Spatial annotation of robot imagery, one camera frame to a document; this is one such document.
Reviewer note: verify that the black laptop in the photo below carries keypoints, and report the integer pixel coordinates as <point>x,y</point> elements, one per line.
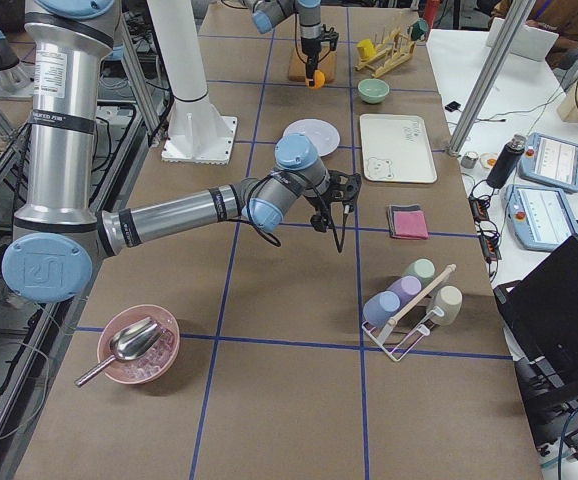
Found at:
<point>542,309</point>

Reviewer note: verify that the green ceramic bowl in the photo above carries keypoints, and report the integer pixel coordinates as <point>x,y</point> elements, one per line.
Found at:
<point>373,90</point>

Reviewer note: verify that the small metal tin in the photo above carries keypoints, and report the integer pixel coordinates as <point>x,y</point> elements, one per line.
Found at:
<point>469,160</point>

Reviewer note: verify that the wooden rack handle rod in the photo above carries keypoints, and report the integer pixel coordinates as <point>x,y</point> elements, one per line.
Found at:
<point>435,284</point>

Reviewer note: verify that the power strip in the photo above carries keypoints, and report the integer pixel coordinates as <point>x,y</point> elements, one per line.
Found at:
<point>488,234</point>

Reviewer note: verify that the purple tumbler cup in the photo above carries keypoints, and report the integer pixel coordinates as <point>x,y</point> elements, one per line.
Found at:
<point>406,288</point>

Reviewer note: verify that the pink bowl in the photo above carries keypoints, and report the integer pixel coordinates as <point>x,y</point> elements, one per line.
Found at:
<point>157,360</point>

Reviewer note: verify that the green tumbler cup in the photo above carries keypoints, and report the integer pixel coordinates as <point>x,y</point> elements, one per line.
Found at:
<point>423,269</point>

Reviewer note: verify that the wooden grain tray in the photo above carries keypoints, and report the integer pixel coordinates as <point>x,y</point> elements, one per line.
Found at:
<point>328,65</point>

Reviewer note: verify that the white round plate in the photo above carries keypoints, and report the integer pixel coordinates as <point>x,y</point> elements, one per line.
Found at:
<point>322,134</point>

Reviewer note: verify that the teach pendant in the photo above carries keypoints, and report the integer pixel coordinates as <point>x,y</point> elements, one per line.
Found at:
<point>550,161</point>
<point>540,217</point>

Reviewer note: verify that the black thermos bottle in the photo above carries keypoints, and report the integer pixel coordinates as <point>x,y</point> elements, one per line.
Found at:
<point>506,162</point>

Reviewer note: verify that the red cylinder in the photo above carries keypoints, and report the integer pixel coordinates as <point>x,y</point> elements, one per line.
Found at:
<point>430,12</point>

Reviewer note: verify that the white wire cup rack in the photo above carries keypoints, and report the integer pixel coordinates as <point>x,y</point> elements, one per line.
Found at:
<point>397,342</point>

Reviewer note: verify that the metal scoop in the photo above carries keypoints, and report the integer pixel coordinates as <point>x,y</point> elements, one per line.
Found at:
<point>126,345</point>

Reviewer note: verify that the teach pendant near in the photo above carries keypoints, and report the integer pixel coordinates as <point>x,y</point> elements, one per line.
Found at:
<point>540,217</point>

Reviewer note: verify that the black small device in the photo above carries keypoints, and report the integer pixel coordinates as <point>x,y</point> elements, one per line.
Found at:
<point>452,106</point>

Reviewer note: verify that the dark green cup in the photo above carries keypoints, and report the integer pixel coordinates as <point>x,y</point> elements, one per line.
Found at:
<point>418,30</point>

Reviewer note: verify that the teach pendant far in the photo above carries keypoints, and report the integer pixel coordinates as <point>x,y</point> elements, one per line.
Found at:
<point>550,161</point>

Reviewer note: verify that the aluminium frame post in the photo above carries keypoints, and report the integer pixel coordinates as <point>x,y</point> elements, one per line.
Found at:
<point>515,19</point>

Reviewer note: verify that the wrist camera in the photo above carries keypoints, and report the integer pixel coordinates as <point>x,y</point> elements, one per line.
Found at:
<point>320,221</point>

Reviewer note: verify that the cream bear tray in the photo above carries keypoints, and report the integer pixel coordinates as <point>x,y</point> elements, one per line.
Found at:
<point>395,148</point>

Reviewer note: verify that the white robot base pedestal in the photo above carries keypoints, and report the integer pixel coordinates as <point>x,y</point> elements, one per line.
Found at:
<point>197,132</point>

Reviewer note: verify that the grey folded cloth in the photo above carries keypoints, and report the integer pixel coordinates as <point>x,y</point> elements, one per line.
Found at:
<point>393,208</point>

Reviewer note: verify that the beige tumbler cup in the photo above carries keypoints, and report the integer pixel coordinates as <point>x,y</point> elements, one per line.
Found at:
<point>445,305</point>

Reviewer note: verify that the orange fruit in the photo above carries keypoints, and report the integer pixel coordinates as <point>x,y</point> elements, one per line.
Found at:
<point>316,81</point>

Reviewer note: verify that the fried egg toy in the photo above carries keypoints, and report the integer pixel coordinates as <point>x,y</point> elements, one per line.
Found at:
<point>488,160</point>

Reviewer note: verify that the blue tumbler cup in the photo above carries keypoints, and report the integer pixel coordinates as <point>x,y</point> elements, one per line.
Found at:
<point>380,308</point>

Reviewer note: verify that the pink folded cloth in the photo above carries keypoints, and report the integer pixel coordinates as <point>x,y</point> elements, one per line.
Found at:
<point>409,225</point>

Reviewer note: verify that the wooden peg rack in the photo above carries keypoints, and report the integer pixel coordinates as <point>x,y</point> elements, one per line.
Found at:
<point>393,50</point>

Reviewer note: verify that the yellow cup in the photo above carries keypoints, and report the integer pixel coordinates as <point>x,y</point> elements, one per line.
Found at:
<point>366,50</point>

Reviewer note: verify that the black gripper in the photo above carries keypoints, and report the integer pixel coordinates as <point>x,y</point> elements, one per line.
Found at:
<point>312,50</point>
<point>315,200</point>

